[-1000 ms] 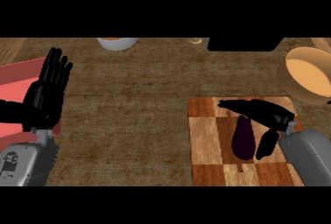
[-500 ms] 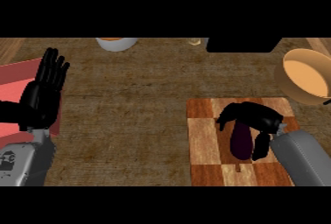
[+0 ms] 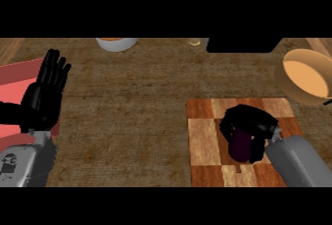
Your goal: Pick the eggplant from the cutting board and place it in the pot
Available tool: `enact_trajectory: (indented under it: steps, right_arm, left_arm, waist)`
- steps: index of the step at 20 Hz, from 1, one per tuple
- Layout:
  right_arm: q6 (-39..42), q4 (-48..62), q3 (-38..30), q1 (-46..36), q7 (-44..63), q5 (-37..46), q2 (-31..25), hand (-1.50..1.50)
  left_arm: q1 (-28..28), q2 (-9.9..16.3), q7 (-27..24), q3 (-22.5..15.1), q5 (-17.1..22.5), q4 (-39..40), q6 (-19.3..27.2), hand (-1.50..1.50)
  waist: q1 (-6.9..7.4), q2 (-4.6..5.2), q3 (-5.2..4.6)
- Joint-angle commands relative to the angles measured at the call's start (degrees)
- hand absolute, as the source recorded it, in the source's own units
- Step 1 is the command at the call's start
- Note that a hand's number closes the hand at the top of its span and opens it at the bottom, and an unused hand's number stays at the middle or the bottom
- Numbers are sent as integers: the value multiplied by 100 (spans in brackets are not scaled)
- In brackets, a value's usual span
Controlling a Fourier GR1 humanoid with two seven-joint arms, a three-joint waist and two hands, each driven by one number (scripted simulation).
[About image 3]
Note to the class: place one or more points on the tan pot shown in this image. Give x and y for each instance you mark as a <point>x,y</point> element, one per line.
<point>304,77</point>

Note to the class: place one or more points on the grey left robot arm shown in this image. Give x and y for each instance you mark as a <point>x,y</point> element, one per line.
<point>26,159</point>

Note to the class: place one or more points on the checkered wooden cutting board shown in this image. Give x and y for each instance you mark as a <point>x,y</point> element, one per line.
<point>206,140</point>

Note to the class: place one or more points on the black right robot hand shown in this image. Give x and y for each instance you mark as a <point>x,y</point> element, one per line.
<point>252,118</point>

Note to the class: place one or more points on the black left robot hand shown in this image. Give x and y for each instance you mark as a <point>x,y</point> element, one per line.
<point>40,96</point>

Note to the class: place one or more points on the small pale yellow object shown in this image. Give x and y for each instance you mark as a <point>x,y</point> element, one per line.
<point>195,42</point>

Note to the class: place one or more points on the black appliance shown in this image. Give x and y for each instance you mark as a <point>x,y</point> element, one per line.
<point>242,44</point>

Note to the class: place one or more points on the white bowl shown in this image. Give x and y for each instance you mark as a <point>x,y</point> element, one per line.
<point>115,44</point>

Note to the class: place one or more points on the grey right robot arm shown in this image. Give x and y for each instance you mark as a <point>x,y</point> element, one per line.
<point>298,162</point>

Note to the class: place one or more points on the dark purple eggplant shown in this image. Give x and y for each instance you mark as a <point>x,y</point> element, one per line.
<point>240,145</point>

